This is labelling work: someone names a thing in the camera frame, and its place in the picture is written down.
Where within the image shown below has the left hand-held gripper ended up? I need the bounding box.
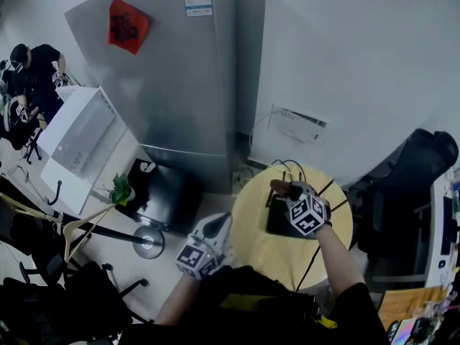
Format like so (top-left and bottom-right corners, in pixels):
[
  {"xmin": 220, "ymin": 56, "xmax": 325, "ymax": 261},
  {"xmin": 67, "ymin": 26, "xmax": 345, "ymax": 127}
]
[{"xmin": 175, "ymin": 212, "xmax": 234, "ymax": 281}]

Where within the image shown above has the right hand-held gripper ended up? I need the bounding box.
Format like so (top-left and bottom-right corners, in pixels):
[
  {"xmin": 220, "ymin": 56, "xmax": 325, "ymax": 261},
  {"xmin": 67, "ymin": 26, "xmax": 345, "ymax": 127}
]
[{"xmin": 285, "ymin": 180, "xmax": 332, "ymax": 237}]

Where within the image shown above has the brown cloth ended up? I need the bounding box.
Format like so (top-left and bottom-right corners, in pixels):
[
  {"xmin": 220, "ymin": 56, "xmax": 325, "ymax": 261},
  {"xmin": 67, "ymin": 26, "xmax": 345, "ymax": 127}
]
[{"xmin": 269, "ymin": 179, "xmax": 294, "ymax": 199}]

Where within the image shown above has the black router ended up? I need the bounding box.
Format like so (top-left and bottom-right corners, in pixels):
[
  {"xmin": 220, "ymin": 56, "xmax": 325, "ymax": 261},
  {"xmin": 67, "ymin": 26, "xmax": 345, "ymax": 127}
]
[{"xmin": 264, "ymin": 170, "xmax": 349, "ymax": 240}]

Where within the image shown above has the person's right forearm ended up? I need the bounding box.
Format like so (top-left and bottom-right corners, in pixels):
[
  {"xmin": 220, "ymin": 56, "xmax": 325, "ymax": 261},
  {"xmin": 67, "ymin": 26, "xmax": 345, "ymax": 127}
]
[{"xmin": 316, "ymin": 224, "xmax": 367, "ymax": 298}]

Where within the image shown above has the person's left forearm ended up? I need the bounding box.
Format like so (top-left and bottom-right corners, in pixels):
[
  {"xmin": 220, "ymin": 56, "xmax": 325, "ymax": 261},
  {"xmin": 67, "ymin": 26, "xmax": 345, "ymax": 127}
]
[{"xmin": 154, "ymin": 273, "xmax": 202, "ymax": 326}]

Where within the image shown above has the round wooden side table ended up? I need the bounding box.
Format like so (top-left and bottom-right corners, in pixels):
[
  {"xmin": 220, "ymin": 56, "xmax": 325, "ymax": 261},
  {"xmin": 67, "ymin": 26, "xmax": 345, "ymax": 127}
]
[{"xmin": 229, "ymin": 163, "xmax": 355, "ymax": 293}]

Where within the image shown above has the black coat rack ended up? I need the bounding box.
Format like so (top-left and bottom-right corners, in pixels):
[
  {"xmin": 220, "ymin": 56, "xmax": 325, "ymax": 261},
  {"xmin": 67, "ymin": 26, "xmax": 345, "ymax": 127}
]
[{"xmin": 0, "ymin": 172, "xmax": 165, "ymax": 260}]

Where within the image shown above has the person's black shirt torso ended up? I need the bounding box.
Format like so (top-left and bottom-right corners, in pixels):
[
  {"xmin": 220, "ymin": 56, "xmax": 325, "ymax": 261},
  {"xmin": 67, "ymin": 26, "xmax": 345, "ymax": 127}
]
[{"xmin": 121, "ymin": 264, "xmax": 391, "ymax": 345}]

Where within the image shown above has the green potted plant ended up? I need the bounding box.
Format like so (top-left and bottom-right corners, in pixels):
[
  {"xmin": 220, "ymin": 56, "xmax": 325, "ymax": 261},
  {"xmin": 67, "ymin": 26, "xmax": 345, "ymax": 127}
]
[{"xmin": 107, "ymin": 172, "xmax": 137, "ymax": 208}]

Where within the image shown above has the black office chair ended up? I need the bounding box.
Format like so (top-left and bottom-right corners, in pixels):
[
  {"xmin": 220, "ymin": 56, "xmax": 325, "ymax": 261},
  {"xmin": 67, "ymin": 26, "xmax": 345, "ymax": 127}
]
[
  {"xmin": 354, "ymin": 128, "xmax": 459, "ymax": 265},
  {"xmin": 0, "ymin": 260, "xmax": 149, "ymax": 345}
]

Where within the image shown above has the white desk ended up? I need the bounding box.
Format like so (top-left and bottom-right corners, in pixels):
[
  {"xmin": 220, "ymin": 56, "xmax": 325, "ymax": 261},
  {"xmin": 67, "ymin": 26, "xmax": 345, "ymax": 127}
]
[{"xmin": 425, "ymin": 170, "xmax": 460, "ymax": 290}]

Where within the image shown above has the black keyboard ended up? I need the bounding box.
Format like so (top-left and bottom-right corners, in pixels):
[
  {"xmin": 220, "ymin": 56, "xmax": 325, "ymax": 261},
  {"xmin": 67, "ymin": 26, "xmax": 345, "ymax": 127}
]
[{"xmin": 441, "ymin": 195, "xmax": 454, "ymax": 255}]

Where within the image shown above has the orange wooden desk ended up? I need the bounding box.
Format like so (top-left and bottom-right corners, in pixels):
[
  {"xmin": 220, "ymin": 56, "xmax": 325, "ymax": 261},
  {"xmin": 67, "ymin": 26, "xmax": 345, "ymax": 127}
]
[{"xmin": 379, "ymin": 285, "xmax": 450, "ymax": 332}]

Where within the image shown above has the silver refrigerator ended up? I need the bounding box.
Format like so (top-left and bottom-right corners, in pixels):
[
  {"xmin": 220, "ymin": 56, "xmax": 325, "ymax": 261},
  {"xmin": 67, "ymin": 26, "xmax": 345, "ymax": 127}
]
[{"xmin": 64, "ymin": 0, "xmax": 267, "ymax": 193}]

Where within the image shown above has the white cabinet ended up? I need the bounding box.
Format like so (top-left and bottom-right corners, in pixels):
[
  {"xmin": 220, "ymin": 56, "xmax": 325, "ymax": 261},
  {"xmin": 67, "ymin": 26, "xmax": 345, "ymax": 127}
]
[{"xmin": 37, "ymin": 86, "xmax": 144, "ymax": 215}]

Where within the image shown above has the red paper decoration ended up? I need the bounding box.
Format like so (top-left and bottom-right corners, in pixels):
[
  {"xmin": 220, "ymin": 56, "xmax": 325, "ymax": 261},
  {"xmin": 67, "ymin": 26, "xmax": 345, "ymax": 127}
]
[{"xmin": 106, "ymin": 0, "xmax": 150, "ymax": 55}]

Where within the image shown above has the black cable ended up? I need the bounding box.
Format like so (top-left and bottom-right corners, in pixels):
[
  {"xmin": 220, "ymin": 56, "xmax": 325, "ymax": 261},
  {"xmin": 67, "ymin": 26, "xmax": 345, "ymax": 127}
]
[{"xmin": 271, "ymin": 159, "xmax": 306, "ymax": 183}]

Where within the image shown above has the white cable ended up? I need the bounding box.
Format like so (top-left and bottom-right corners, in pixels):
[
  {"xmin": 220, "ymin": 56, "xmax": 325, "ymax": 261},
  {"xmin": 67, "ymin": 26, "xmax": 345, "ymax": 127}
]
[{"xmin": 249, "ymin": 111, "xmax": 277, "ymax": 157}]

